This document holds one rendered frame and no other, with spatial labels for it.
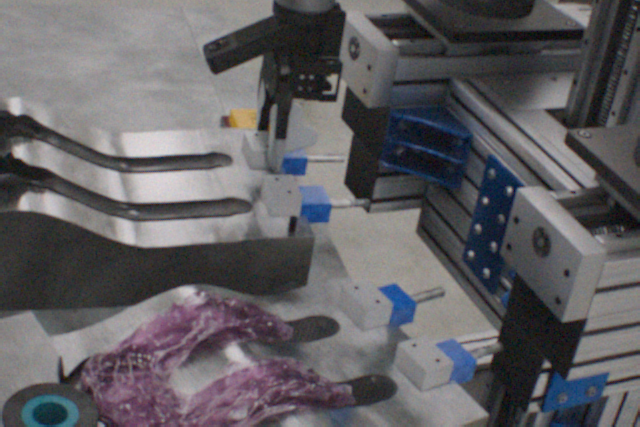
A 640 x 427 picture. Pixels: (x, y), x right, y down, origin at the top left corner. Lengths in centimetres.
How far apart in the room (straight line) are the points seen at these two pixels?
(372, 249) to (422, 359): 179
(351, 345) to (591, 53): 57
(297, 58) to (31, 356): 51
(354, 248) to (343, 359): 175
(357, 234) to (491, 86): 142
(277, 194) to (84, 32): 74
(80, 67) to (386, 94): 53
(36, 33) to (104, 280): 76
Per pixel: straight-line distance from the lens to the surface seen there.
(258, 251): 130
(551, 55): 171
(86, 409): 97
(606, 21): 154
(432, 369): 116
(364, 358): 120
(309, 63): 136
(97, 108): 172
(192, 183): 139
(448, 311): 279
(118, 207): 133
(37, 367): 106
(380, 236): 301
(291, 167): 144
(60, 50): 190
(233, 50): 134
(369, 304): 123
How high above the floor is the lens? 160
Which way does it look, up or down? 30 degrees down
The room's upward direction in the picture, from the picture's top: 10 degrees clockwise
